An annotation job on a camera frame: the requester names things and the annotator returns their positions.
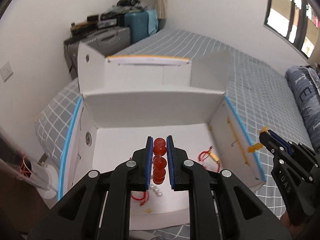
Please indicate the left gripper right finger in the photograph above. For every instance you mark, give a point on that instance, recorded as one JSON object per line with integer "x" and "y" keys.
{"x": 221, "y": 206}

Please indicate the open white cardboard box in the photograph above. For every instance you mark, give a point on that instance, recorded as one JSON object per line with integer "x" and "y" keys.
{"x": 126, "y": 99}

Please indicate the teal suitcase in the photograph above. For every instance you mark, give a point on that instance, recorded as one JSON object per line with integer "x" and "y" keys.
{"x": 141, "y": 24}

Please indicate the clutter on suitcases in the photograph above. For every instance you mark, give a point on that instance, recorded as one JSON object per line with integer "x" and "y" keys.
{"x": 112, "y": 18}

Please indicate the grey checked bed sheet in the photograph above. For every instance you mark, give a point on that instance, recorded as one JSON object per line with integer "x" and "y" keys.
{"x": 262, "y": 100}

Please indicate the red cord bracelet gold tube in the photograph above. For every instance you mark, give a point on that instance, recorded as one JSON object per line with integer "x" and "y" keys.
{"x": 210, "y": 157}

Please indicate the folded blue grey duvet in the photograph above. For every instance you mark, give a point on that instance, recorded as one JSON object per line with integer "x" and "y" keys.
{"x": 304, "y": 83}

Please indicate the dark framed window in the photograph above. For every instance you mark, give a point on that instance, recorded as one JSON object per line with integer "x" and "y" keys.
{"x": 296, "y": 21}

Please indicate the red cord bracelet gold charm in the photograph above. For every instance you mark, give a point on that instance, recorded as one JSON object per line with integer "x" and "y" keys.
{"x": 141, "y": 199}

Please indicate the grey suitcase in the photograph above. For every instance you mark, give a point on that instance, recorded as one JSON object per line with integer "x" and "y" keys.
{"x": 108, "y": 41}

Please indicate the white wall socket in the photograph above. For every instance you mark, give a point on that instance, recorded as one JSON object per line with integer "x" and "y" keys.
{"x": 6, "y": 71}

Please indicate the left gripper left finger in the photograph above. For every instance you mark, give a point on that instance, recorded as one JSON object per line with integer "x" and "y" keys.
{"x": 98, "y": 205}

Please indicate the right hand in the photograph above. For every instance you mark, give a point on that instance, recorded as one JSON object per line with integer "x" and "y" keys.
{"x": 307, "y": 229}

